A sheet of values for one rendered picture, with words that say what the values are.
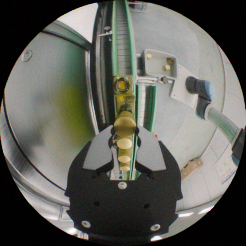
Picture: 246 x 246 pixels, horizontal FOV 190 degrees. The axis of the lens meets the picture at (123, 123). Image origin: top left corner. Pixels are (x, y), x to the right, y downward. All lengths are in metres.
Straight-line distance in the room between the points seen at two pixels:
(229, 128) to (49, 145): 0.58
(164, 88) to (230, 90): 3.44
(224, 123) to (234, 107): 3.21
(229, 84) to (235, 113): 1.01
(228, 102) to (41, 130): 3.87
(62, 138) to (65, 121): 0.04
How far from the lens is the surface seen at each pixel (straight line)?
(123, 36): 0.50
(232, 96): 3.73
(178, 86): 0.63
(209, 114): 0.54
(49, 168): 0.17
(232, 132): 0.45
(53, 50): 0.20
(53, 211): 0.22
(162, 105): 0.62
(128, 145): 0.18
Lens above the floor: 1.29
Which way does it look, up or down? 61 degrees down
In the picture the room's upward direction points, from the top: 175 degrees counter-clockwise
